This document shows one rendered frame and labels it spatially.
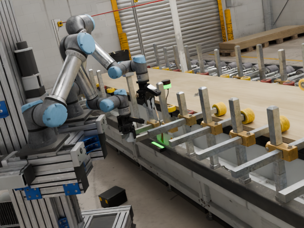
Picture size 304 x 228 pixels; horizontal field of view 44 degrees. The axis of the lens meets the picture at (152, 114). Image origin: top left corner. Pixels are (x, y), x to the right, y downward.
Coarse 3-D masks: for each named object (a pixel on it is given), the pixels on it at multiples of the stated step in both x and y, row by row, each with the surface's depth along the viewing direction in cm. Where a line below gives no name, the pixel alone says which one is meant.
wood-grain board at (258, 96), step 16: (96, 80) 453; (112, 80) 431; (160, 80) 375; (176, 80) 359; (192, 80) 344; (208, 80) 331; (224, 80) 319; (240, 80) 308; (176, 96) 297; (192, 96) 287; (224, 96) 269; (240, 96) 261; (256, 96) 253; (272, 96) 246; (288, 96) 239; (256, 112) 222; (288, 112) 211
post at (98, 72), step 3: (96, 72) 350; (99, 72) 349; (99, 75) 350; (99, 78) 350; (99, 81) 351; (102, 81) 352; (99, 84) 354; (102, 84) 353; (102, 87) 353; (102, 90) 354; (102, 93) 354; (105, 93) 355; (102, 96) 356; (105, 96) 356
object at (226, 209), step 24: (120, 144) 435; (216, 144) 239; (264, 144) 196; (144, 168) 384; (168, 168) 330; (264, 168) 202; (288, 168) 185; (192, 192) 295; (216, 192) 265; (216, 216) 274; (240, 216) 246
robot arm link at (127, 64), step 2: (130, 60) 232; (118, 62) 235; (120, 62) 234; (122, 62) 229; (124, 62) 230; (126, 62) 231; (128, 62) 230; (130, 62) 230; (124, 64) 228; (126, 64) 229; (128, 64) 230; (130, 64) 229; (126, 66) 228; (128, 66) 230; (130, 66) 230; (126, 68) 227; (128, 68) 230; (130, 68) 230; (128, 70) 231; (130, 70) 231; (132, 70) 231; (126, 72) 229; (128, 72) 234; (124, 74) 229
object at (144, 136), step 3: (162, 132) 241; (138, 135) 236; (141, 135) 235; (144, 135) 235; (147, 135) 236; (153, 135) 238; (138, 138) 234; (141, 138) 235; (144, 138) 236; (138, 141) 234
